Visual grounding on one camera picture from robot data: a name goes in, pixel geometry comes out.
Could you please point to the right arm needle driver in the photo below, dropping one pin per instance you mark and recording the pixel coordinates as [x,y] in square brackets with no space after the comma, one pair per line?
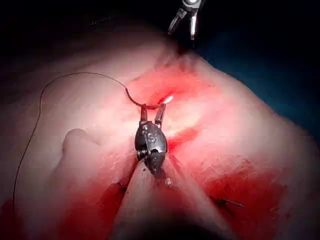
[191,4]

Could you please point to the right arm needle driver jaw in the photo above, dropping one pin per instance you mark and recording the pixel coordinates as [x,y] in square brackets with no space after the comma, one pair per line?
[177,21]
[195,25]

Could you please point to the left arm needle driver jaw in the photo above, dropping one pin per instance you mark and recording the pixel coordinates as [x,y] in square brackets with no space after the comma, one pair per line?
[160,114]
[144,113]

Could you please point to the left arm needle driver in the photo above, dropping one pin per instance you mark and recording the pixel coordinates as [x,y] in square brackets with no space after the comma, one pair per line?
[150,137]

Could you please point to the curved steel needle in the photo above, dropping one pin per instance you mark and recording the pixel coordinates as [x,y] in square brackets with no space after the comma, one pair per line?
[151,106]

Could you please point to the blue thread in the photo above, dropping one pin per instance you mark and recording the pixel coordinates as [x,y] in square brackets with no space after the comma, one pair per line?
[82,73]

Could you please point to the dark left arm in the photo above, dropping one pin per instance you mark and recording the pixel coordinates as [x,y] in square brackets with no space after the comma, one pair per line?
[150,207]

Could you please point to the tissue pad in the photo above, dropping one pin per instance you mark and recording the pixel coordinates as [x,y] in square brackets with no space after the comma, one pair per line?
[75,150]

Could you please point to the blue-green cloth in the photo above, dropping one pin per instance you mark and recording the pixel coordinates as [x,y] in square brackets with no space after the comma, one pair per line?
[275,75]

